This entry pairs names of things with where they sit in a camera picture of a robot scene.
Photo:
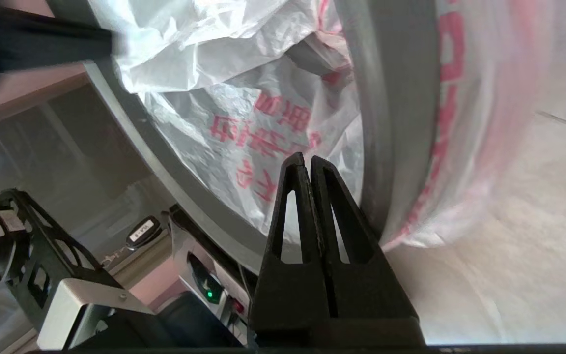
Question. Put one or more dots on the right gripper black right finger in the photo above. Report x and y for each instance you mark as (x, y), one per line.
(366, 295)

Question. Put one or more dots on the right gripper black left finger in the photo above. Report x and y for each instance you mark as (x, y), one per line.
(288, 285)

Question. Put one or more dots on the fresh white orange-printed bag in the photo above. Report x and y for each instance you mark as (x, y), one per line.
(263, 123)

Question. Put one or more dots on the black robot base chassis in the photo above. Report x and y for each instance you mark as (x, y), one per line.
(116, 295)

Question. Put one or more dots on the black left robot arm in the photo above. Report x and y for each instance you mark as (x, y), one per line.
(32, 42)

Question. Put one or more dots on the black key fob white label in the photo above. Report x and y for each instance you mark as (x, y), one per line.
(143, 232)

